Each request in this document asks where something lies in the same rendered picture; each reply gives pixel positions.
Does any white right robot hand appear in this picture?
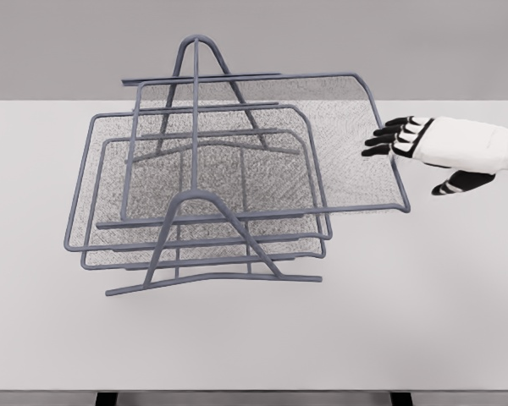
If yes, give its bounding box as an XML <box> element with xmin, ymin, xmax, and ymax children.
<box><xmin>361</xmin><ymin>114</ymin><xmax>503</xmax><ymax>197</ymax></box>

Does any grey mesh folder tray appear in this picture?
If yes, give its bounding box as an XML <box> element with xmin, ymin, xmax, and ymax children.
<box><xmin>63</xmin><ymin>102</ymin><xmax>334</xmax><ymax>254</ymax></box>
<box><xmin>120</xmin><ymin>72</ymin><xmax>412</xmax><ymax>223</ymax></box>
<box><xmin>80</xmin><ymin>135</ymin><xmax>327</xmax><ymax>272</ymax></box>

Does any grey wire tray rack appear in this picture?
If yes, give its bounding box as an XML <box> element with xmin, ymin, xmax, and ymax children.
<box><xmin>105</xmin><ymin>35</ymin><xmax>323</xmax><ymax>297</ymax></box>

